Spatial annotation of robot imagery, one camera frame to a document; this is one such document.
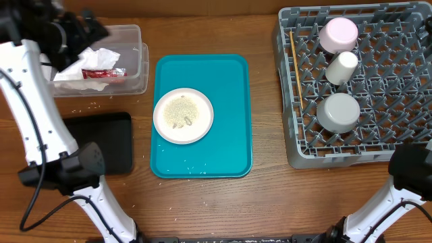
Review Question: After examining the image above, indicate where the large white plate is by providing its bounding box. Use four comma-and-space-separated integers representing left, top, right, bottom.
153, 88, 215, 145

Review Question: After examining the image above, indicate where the small pink bowl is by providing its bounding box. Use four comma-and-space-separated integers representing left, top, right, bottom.
319, 18, 358, 54

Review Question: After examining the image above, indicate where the pale green cup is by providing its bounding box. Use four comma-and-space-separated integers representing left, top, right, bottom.
325, 51, 358, 86

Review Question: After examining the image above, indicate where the grey bowl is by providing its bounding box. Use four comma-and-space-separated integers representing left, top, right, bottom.
317, 93, 360, 134

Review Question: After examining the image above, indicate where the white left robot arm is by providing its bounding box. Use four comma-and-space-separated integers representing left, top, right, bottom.
1, 1, 145, 242

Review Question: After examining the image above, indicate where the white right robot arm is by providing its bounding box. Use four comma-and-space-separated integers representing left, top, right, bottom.
317, 18, 431, 242

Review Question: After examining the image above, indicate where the clear plastic waste bin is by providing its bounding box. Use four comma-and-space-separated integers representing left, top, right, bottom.
44, 24, 149, 97

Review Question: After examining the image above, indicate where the grey dishwasher rack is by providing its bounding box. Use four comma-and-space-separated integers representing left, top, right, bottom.
273, 1, 431, 169

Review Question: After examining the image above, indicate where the crumpled white tissue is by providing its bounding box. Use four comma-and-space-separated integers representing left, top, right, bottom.
53, 47, 121, 91

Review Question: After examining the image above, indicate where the red snack wrapper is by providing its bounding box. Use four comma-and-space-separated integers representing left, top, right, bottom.
82, 68, 128, 84

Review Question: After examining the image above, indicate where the black tray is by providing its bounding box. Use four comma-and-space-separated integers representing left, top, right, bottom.
64, 111, 134, 175

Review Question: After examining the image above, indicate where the teal serving tray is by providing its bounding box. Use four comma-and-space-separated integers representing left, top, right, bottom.
150, 54, 253, 179

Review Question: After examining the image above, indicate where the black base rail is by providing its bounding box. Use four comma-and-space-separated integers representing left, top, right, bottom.
134, 234, 322, 243

